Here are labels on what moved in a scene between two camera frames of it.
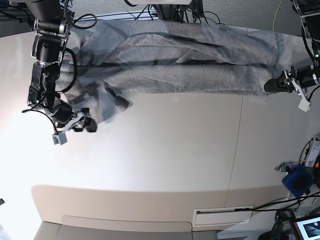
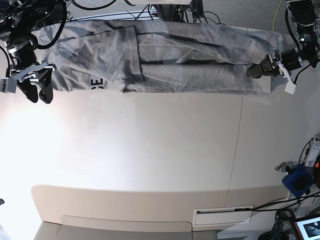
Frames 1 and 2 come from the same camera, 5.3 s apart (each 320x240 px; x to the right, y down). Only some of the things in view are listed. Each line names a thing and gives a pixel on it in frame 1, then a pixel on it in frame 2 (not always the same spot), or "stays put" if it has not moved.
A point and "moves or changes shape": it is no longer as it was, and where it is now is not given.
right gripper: x=279 y=84 → x=273 y=67
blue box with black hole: x=299 y=180 stays put
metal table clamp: x=286 y=167 stays put
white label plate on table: x=220 y=216 stays put
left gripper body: x=85 y=113 → x=42 y=72
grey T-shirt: x=105 y=58 moves or changes shape
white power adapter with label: x=314 y=152 stays put
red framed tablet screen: x=308 y=227 stays put
